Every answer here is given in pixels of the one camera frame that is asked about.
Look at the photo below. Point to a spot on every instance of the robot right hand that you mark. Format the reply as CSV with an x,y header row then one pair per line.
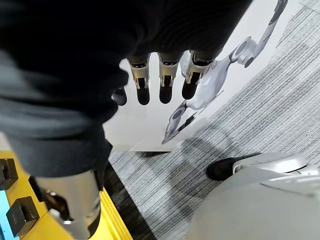
x,y
75,62

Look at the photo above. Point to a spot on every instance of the white box with robot print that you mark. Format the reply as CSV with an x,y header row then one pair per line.
x,y
140,130

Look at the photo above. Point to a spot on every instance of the black square block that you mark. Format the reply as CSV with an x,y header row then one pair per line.
x,y
22,216
33,188
7,175

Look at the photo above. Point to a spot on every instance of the robot dark foot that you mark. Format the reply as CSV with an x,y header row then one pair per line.
x,y
220,170

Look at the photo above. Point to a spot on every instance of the robot silver leg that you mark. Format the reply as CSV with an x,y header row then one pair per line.
x,y
250,212

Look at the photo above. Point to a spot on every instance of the yellow shelf with black frame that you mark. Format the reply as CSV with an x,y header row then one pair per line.
x,y
112,220

